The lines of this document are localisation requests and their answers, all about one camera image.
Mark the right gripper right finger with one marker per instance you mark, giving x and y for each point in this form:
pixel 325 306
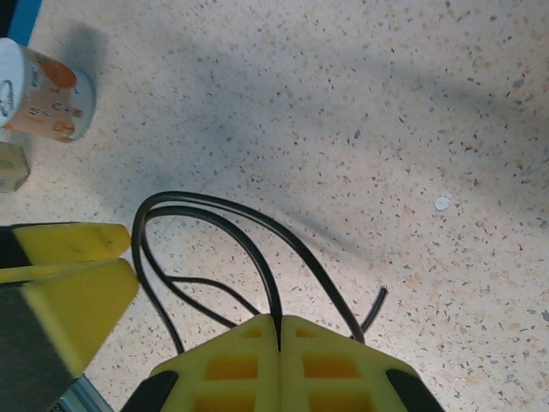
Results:
pixel 334 373

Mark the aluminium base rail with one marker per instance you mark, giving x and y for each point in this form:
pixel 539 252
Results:
pixel 86 397

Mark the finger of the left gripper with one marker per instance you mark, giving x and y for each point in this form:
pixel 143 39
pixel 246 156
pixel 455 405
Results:
pixel 77 309
pixel 73 242

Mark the small white paper dot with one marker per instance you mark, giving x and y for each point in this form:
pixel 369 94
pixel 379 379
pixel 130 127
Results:
pixel 442 203

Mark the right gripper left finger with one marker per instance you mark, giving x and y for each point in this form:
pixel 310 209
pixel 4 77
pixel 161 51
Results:
pixel 231 373

